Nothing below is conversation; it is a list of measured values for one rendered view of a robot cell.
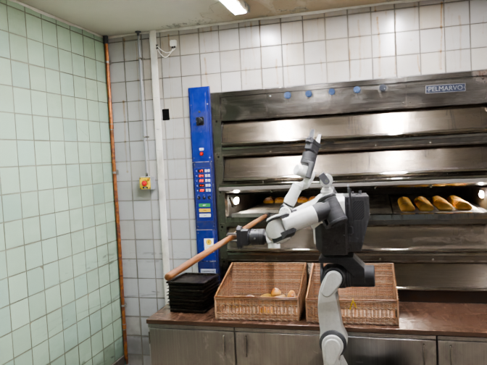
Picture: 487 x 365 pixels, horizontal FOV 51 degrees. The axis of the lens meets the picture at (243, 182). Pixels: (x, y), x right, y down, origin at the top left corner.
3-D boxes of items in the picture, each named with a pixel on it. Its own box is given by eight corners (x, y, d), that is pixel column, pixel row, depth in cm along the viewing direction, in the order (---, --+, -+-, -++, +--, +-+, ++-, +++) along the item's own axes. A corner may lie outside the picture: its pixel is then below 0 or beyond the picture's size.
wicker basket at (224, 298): (232, 298, 374) (230, 261, 373) (309, 300, 361) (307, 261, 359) (213, 319, 327) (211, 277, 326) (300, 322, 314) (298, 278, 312)
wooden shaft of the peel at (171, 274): (170, 281, 192) (170, 274, 192) (163, 281, 193) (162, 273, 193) (267, 218, 357) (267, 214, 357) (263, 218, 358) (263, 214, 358)
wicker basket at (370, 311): (312, 300, 359) (311, 261, 357) (396, 302, 345) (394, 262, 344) (305, 323, 311) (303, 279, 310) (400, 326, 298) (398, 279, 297)
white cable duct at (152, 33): (167, 331, 392) (149, 31, 380) (173, 331, 391) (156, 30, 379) (167, 332, 391) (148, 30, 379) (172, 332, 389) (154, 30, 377)
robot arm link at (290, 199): (294, 185, 305) (280, 213, 309) (288, 185, 296) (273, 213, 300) (309, 194, 301) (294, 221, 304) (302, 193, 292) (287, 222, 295)
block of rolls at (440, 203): (397, 203, 414) (396, 196, 414) (459, 201, 402) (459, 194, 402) (400, 211, 356) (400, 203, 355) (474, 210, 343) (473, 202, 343)
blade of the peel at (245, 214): (306, 216, 359) (305, 212, 359) (231, 217, 373) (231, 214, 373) (312, 209, 393) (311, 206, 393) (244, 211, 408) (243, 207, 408)
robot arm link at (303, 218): (277, 242, 235) (321, 224, 238) (267, 216, 238) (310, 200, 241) (275, 245, 246) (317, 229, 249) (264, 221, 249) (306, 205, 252)
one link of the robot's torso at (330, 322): (348, 347, 279) (349, 264, 276) (346, 361, 262) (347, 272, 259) (319, 345, 283) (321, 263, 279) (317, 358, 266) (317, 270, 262)
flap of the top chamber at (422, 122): (222, 146, 371) (223, 121, 376) (488, 132, 324) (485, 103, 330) (220, 144, 367) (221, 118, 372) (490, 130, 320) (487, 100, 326)
